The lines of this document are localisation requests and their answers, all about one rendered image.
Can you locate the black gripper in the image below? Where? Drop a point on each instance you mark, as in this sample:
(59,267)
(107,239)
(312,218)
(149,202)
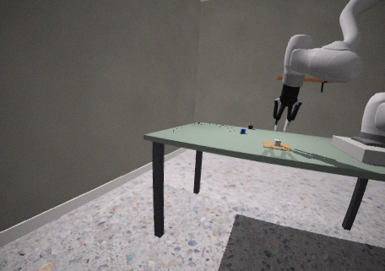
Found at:
(287,98)

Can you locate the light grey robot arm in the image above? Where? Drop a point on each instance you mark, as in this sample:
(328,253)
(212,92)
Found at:
(338,62)

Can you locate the tan mottled mat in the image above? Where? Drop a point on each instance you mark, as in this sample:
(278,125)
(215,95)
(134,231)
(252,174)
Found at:
(271,145)

